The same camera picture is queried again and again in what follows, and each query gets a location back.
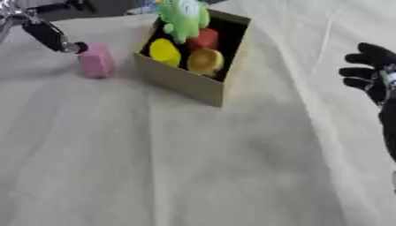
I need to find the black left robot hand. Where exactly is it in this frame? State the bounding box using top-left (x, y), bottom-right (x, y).
top-left (19, 19), bottom-right (90, 55)

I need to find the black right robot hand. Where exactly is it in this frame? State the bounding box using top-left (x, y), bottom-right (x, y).
top-left (337, 41), bottom-right (396, 162)

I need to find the tan cardboard box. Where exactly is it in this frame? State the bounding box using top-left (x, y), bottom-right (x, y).
top-left (133, 8), bottom-right (254, 108)

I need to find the pink block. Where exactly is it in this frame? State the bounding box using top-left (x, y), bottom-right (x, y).
top-left (77, 42), bottom-right (118, 79)

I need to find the yellow toy lemon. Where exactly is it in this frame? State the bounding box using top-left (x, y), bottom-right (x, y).
top-left (148, 37), bottom-right (183, 68)

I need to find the green soft toy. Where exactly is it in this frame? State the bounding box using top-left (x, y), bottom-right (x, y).
top-left (156, 0), bottom-right (212, 45)

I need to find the red block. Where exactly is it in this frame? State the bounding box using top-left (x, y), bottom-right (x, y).
top-left (184, 27), bottom-right (222, 51)

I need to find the golden toy fruit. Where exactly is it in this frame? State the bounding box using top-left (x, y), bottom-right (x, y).
top-left (186, 48), bottom-right (226, 79)

